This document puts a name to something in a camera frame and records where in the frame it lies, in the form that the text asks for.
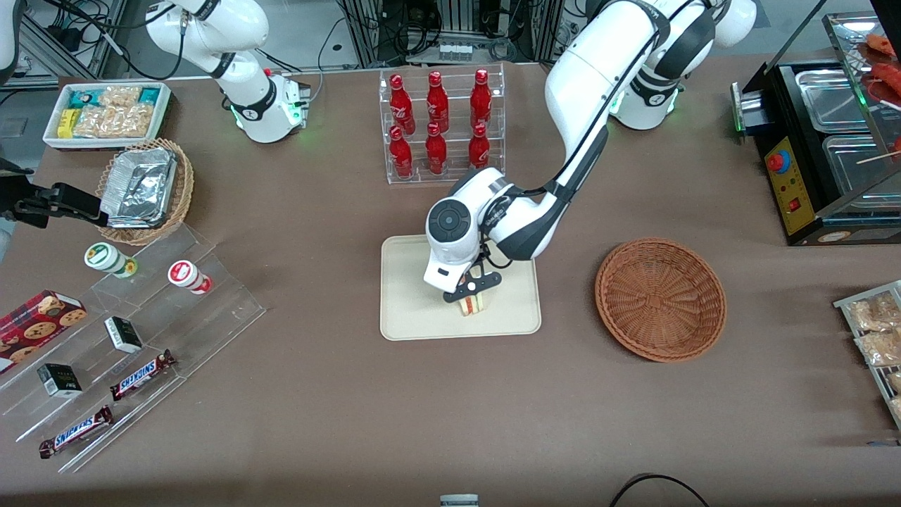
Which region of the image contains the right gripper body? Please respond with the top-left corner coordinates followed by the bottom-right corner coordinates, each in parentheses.
top-left (0, 175), bottom-right (54, 228)

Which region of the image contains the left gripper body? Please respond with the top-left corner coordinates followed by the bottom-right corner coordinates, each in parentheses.
top-left (422, 255), bottom-right (474, 294)

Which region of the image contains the cream plastic tray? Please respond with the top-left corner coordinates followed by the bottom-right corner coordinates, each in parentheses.
top-left (380, 230), bottom-right (542, 342)

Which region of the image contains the aluminium foil tray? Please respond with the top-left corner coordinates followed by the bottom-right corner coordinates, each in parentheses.
top-left (100, 148), bottom-right (178, 230)

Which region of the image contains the light brown wicker basket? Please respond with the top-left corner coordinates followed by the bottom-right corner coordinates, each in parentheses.
top-left (95, 138), bottom-right (195, 246)

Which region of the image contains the dark brown wicker basket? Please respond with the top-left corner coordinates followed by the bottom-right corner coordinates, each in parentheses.
top-left (595, 238), bottom-right (727, 363)

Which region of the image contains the green lid snack cup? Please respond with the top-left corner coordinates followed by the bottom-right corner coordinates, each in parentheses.
top-left (84, 242), bottom-right (138, 279)

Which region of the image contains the white plastic snack bin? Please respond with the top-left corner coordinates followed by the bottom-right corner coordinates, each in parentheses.
top-left (42, 81), bottom-right (173, 151)

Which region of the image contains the large clear cracker bag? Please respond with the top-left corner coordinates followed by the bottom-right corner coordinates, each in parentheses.
top-left (74, 104), bottom-right (153, 139)

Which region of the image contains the clear acrylic bottle rack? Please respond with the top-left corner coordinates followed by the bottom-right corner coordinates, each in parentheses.
top-left (379, 63), bottom-right (506, 185)

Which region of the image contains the small clear cracker bag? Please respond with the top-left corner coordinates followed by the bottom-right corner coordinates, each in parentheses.
top-left (99, 86), bottom-right (141, 111)

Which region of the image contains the red cookie box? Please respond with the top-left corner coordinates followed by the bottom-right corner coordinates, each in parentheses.
top-left (0, 290), bottom-right (87, 374)

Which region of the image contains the red cola bottle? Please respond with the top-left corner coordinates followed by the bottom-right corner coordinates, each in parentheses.
top-left (470, 68), bottom-right (492, 131)
top-left (468, 123), bottom-right (491, 171)
top-left (389, 125), bottom-right (414, 180)
top-left (425, 123), bottom-right (448, 176)
top-left (426, 70), bottom-right (450, 133)
top-left (389, 73), bottom-right (416, 136)

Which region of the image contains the red lid snack cup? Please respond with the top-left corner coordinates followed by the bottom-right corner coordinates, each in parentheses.
top-left (168, 261), bottom-right (213, 295)

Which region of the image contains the small black box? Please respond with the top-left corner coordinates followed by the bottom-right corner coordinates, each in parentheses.
top-left (37, 363), bottom-right (83, 399)
top-left (104, 317), bottom-right (144, 354)

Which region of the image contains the clear acrylic stepped display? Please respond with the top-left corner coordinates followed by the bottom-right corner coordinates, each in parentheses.
top-left (0, 224), bottom-right (267, 474)

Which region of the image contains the brown snickers bar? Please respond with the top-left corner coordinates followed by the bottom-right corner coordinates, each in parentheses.
top-left (39, 406), bottom-right (114, 460)
top-left (110, 350), bottom-right (176, 402)

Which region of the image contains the grey box with green light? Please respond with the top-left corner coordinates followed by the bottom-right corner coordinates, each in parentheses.
top-left (730, 82), bottom-right (768, 139)

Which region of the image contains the black food warmer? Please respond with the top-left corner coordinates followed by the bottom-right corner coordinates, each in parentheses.
top-left (732, 0), bottom-right (901, 247)

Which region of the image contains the steel warmer pan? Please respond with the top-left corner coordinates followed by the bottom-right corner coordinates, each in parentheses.
top-left (821, 134), bottom-right (901, 212)
top-left (794, 68), bottom-right (874, 134)

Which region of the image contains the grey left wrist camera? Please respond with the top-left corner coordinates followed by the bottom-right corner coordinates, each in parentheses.
top-left (443, 270), bottom-right (503, 304)

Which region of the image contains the aluminium frame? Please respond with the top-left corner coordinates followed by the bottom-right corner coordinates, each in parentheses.
top-left (18, 0), bottom-right (129, 80)

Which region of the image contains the black cable loop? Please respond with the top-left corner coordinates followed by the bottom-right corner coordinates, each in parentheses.
top-left (609, 473), bottom-right (712, 507)

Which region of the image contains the grey wire rack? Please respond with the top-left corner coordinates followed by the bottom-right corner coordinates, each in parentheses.
top-left (833, 280), bottom-right (901, 430)

